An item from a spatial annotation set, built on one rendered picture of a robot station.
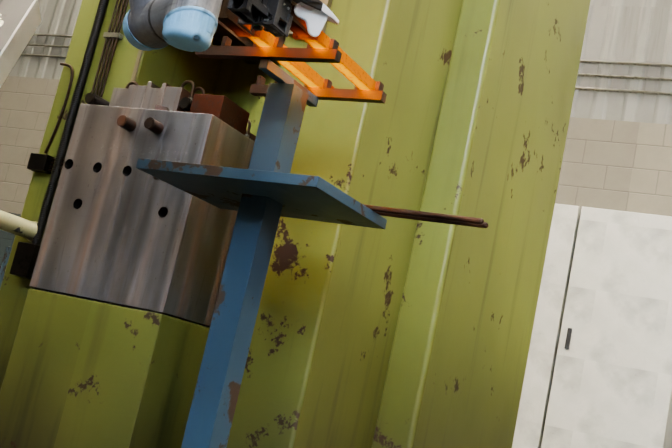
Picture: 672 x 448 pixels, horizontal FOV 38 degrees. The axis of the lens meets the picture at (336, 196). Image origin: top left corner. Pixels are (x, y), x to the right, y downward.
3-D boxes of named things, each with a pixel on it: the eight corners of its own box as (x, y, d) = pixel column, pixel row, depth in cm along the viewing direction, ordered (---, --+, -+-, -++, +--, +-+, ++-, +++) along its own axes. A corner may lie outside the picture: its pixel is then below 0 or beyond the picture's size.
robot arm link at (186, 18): (185, 61, 154) (201, -4, 156) (220, 50, 145) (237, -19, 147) (140, 42, 150) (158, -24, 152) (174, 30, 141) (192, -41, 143)
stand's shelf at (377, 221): (316, 187, 169) (319, 176, 170) (135, 167, 188) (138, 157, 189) (385, 229, 195) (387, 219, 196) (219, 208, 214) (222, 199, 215)
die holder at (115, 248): (162, 312, 208) (212, 113, 216) (28, 286, 225) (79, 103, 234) (284, 348, 257) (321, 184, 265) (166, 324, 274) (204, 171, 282)
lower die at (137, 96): (174, 118, 228) (183, 84, 230) (106, 112, 237) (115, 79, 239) (261, 171, 265) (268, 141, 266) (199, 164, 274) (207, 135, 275)
